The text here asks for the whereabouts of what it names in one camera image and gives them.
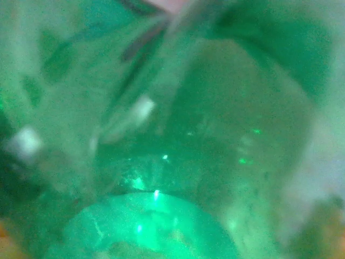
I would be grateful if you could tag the green plastic bottle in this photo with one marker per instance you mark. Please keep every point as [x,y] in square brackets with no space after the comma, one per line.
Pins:
[172,135]

